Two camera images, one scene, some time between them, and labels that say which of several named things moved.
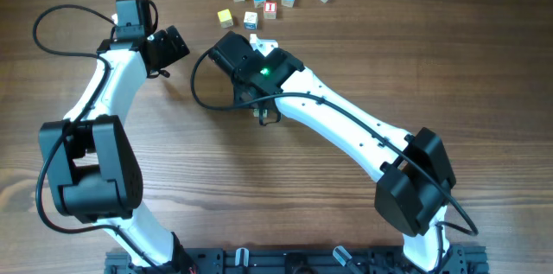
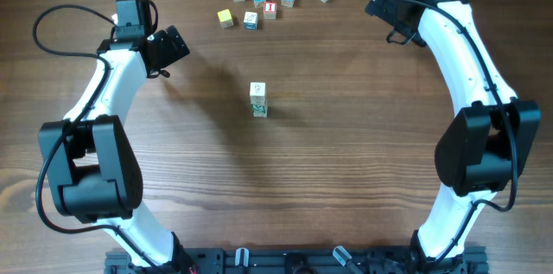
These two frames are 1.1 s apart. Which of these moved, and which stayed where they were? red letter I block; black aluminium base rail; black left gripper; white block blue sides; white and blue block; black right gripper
Moved: black right gripper; white block blue sides
Stayed: black left gripper; white and blue block; red letter I block; black aluminium base rail
